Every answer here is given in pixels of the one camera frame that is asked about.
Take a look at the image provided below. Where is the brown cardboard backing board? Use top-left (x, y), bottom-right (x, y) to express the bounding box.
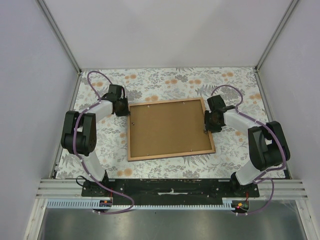
top-left (129, 100), bottom-right (214, 158)

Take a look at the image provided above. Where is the white slotted cable duct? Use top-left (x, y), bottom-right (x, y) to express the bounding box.
top-left (46, 198), bottom-right (235, 211)

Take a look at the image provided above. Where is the purple cable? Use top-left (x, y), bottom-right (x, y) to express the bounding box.
top-left (211, 84), bottom-right (288, 216)
top-left (73, 70), bottom-right (136, 216)

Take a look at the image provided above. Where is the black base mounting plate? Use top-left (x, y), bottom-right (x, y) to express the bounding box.
top-left (81, 178), bottom-right (261, 204)

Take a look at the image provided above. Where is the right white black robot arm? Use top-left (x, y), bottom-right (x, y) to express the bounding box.
top-left (204, 95), bottom-right (290, 197)

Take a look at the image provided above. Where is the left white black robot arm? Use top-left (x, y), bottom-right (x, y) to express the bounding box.
top-left (61, 84), bottom-right (130, 197)

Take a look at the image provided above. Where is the floral patterned table mat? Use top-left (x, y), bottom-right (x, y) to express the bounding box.
top-left (55, 66), bottom-right (287, 180)

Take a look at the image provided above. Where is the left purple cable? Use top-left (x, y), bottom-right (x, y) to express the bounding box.
top-left (73, 70), bottom-right (136, 216)

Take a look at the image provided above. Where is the right aluminium corner post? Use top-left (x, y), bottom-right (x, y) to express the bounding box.
top-left (254, 0), bottom-right (301, 71)

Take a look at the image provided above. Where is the aluminium front rail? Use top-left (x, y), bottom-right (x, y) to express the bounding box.
top-left (36, 179), bottom-right (308, 200)

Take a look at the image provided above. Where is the left aluminium corner post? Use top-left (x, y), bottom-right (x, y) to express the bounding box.
top-left (37, 0), bottom-right (82, 75)

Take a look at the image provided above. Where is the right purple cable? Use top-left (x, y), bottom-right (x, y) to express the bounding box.
top-left (211, 84), bottom-right (288, 216)

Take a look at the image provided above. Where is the aluminium corner post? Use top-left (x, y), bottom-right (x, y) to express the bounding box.
top-left (254, 0), bottom-right (301, 71)
top-left (37, 0), bottom-right (82, 75)

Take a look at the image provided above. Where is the wooden picture frame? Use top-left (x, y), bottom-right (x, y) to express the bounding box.
top-left (126, 97), bottom-right (217, 163)

